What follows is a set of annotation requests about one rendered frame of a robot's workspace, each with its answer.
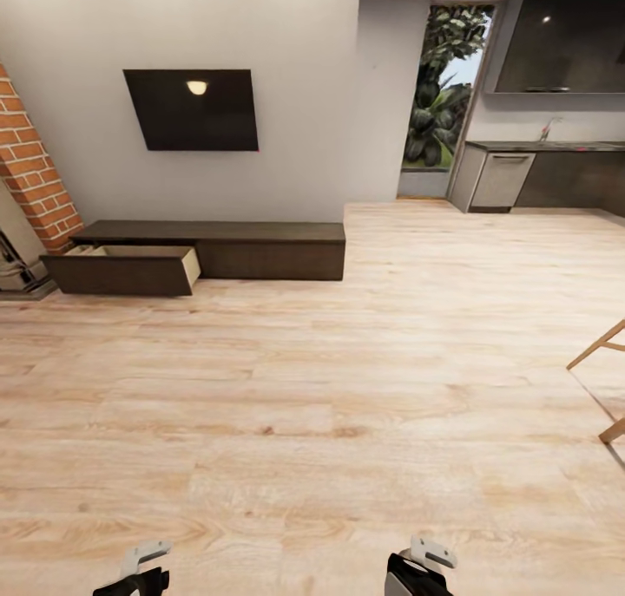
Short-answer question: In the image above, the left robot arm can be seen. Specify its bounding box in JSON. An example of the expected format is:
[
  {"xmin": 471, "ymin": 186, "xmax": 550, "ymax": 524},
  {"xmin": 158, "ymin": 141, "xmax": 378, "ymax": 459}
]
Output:
[{"xmin": 93, "ymin": 538, "xmax": 172, "ymax": 596}]

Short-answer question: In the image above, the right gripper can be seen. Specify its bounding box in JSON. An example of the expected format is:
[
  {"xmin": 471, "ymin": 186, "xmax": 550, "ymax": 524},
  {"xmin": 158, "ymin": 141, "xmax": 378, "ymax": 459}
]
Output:
[{"xmin": 388, "ymin": 553, "xmax": 447, "ymax": 589}]

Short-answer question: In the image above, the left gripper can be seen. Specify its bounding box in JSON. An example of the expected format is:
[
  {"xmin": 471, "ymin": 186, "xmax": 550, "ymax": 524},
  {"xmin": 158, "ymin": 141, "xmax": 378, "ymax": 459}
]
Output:
[{"xmin": 129, "ymin": 567, "xmax": 170, "ymax": 596}]

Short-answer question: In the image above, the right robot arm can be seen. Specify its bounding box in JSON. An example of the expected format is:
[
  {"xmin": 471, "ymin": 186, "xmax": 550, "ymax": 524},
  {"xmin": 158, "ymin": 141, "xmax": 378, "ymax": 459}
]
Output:
[{"xmin": 385, "ymin": 533, "xmax": 458, "ymax": 596}]

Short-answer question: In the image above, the pillar candle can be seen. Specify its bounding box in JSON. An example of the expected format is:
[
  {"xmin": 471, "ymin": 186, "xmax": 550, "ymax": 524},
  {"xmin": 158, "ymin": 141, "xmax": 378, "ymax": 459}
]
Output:
[{"xmin": 398, "ymin": 548, "xmax": 442, "ymax": 574}]

